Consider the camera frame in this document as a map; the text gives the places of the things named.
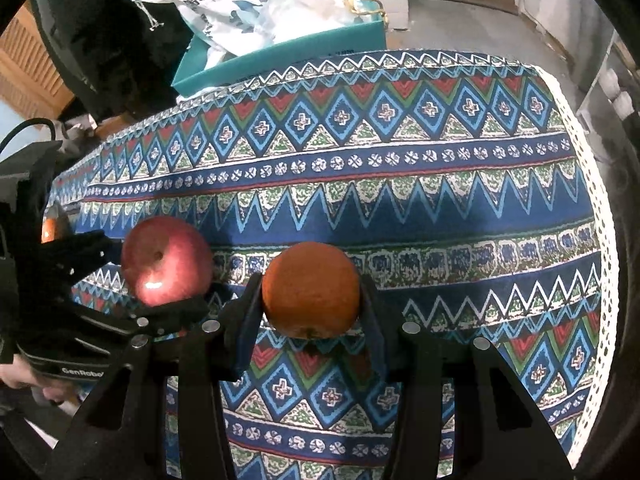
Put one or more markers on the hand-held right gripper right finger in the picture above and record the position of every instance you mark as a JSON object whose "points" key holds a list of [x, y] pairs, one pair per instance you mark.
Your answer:
{"points": [[375, 330]]}

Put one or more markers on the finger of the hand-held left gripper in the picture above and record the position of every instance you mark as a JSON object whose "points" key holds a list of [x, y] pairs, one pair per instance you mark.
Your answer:
{"points": [[75, 257], [170, 312]]}

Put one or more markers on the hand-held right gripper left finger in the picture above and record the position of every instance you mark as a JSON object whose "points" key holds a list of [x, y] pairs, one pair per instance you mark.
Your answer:
{"points": [[247, 330]]}

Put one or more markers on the orange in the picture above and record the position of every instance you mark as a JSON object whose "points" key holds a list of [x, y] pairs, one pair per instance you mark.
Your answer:
{"points": [[310, 290], [50, 231]]}

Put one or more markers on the red apple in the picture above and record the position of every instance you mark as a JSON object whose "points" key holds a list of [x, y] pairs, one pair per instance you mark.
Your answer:
{"points": [[167, 260]]}

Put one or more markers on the person's left hand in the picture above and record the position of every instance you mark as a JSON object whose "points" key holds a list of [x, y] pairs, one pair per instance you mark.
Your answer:
{"points": [[17, 375]]}

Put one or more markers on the cardboard box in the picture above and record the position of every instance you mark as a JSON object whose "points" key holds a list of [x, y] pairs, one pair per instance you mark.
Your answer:
{"points": [[114, 127]]}

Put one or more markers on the blue patterned tablecloth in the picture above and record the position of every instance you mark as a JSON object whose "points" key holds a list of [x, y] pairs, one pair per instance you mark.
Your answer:
{"points": [[400, 185]]}

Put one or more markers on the wooden louvered cabinet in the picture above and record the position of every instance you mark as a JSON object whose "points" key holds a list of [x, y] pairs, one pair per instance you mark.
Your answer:
{"points": [[30, 70]]}

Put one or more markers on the teal box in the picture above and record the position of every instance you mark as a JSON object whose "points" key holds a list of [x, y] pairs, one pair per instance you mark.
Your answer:
{"points": [[300, 45]]}

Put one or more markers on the white printed rice bag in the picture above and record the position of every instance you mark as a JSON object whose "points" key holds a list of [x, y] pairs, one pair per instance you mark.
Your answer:
{"points": [[220, 5]]}

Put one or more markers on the clear plastic bag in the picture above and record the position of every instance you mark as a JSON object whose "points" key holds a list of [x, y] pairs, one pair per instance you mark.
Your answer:
{"points": [[310, 5]]}

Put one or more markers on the white bottle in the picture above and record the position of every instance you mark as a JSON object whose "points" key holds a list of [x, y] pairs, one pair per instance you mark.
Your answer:
{"points": [[611, 80], [624, 104]]}

